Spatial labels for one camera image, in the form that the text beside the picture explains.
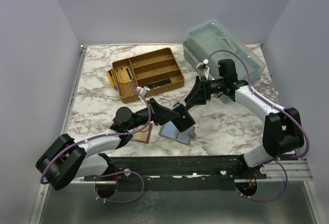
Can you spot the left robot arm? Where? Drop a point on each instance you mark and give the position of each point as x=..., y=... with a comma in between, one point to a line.
x=61, y=162

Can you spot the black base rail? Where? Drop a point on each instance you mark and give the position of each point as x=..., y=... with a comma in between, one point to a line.
x=188, y=173

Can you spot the brown card holder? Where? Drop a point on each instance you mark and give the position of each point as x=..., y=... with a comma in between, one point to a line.
x=144, y=135

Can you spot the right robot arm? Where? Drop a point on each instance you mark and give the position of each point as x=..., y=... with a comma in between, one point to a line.
x=281, y=134

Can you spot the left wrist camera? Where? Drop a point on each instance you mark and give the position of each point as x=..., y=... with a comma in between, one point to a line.
x=142, y=90

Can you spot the aluminium frame rail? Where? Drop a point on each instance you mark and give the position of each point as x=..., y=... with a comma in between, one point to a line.
x=297, y=170

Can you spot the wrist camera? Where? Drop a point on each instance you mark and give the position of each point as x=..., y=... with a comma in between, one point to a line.
x=142, y=90
x=203, y=69

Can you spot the green clear-lid storage box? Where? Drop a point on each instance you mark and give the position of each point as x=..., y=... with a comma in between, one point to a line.
x=211, y=40

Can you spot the black card holder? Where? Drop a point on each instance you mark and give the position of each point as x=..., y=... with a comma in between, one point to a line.
x=184, y=121

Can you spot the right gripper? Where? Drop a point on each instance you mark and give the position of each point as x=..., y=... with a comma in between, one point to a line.
x=199, y=94

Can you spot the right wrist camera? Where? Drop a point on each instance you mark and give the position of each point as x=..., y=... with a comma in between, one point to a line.
x=203, y=69

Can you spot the black VIP card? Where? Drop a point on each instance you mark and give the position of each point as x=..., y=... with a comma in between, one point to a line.
x=159, y=83

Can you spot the gold cards beside tray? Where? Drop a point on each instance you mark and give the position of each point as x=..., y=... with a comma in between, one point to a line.
x=112, y=79

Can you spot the woven rattan divider tray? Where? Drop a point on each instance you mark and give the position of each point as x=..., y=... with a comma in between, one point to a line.
x=148, y=68

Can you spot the grey card holder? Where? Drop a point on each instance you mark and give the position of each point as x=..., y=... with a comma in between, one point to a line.
x=170, y=131

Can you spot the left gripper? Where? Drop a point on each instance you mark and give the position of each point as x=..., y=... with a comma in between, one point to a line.
x=159, y=114

